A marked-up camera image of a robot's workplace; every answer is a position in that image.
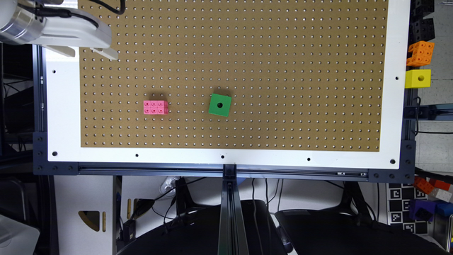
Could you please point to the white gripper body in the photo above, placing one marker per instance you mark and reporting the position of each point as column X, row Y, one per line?
column 72, row 27

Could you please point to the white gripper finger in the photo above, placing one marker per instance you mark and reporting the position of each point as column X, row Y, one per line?
column 62, row 50
column 106, row 52

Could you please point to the pink block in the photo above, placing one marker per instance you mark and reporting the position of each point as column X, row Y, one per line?
column 155, row 107

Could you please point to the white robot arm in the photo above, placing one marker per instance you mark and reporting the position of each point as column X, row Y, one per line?
column 20, row 24

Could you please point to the green cube block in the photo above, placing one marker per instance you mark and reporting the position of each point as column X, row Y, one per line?
column 219, row 105

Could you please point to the yellow cube block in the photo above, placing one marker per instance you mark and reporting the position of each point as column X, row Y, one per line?
column 418, row 78

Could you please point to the orange block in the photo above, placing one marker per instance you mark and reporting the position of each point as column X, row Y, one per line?
column 421, row 54

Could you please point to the black block stack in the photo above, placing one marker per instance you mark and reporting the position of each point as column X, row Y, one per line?
column 421, row 28

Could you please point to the purple block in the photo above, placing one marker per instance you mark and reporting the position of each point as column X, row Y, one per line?
column 422, row 210

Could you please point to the white cabinet panel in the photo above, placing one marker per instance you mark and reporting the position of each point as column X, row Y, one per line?
column 85, row 214

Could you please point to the left black chair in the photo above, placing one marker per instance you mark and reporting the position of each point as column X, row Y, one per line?
column 200, row 236

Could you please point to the black chair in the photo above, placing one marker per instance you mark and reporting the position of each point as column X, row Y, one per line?
column 200, row 236
column 320, row 232

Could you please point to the right black chair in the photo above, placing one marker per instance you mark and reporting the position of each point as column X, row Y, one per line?
column 320, row 232

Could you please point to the black white marker board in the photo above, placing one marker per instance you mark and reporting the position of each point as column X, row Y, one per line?
column 398, row 197

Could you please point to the red orange blocks pile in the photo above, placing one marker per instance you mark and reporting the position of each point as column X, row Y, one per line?
column 434, row 188

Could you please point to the brown pegboard with white frame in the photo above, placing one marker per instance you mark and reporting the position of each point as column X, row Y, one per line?
column 304, row 77

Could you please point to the dark aluminium table frame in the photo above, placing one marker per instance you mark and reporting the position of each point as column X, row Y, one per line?
column 55, row 103

